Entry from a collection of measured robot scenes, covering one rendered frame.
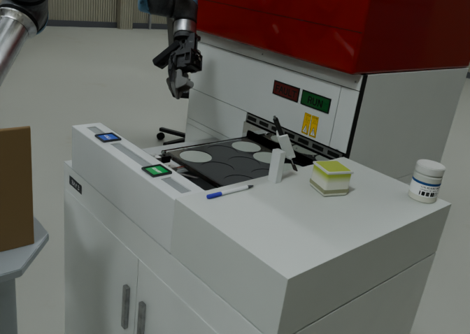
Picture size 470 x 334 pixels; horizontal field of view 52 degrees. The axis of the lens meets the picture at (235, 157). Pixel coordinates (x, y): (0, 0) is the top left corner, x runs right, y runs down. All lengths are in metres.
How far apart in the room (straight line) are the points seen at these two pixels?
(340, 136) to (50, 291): 1.52
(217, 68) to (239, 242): 1.07
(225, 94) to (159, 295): 0.90
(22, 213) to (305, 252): 0.62
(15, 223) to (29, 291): 1.29
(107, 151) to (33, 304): 1.16
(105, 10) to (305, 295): 10.15
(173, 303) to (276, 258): 0.37
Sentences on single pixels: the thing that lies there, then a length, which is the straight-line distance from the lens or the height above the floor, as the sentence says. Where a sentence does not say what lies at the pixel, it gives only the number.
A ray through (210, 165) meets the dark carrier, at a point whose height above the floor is 0.90.
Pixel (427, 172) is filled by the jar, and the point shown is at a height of 1.05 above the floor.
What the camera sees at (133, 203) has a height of 0.87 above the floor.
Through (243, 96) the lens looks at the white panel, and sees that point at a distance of 1.80.
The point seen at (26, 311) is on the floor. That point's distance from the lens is 2.33.
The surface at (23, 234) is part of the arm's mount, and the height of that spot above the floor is 0.85.
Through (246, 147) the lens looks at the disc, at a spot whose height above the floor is 0.90.
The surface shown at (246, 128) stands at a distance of 1.78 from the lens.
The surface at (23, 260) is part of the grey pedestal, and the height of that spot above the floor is 0.82.
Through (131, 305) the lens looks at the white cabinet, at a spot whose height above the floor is 0.57.
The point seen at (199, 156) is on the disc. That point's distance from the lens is 1.51.
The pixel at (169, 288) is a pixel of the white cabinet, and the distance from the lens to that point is 1.20.
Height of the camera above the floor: 1.45
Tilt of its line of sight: 21 degrees down
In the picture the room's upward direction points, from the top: 8 degrees clockwise
